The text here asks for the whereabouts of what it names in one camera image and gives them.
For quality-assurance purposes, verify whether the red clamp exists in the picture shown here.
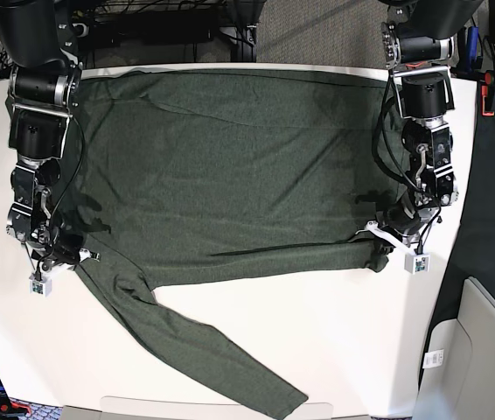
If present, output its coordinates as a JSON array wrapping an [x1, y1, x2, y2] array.
[[481, 70, 495, 117]]

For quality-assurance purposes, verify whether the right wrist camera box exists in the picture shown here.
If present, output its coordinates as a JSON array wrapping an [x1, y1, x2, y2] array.
[[29, 271, 52, 298]]

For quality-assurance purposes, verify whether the grey plastic bin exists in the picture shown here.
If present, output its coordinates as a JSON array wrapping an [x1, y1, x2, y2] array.
[[412, 278, 495, 419]]

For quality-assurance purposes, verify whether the blue handled tool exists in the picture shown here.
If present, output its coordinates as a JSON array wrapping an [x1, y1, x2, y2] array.
[[465, 25, 480, 73]]

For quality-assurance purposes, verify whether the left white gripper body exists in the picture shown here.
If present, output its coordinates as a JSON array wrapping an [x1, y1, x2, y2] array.
[[364, 205, 442, 256]]

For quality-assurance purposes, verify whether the green long-sleeve T-shirt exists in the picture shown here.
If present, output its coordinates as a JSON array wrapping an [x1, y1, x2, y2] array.
[[53, 70, 397, 419]]

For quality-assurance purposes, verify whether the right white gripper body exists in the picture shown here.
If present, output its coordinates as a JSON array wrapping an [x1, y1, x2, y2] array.
[[30, 234, 99, 276]]

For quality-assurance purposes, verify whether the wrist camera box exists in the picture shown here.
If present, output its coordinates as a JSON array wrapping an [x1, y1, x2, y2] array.
[[404, 254, 430, 275], [29, 271, 52, 298]]

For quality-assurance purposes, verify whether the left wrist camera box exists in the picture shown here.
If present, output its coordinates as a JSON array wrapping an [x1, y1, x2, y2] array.
[[404, 254, 430, 275]]

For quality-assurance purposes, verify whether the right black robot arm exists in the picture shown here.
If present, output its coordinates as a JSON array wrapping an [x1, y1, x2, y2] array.
[[0, 1, 97, 281]]

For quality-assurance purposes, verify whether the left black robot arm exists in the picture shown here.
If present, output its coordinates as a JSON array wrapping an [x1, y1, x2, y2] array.
[[366, 1, 480, 274]]

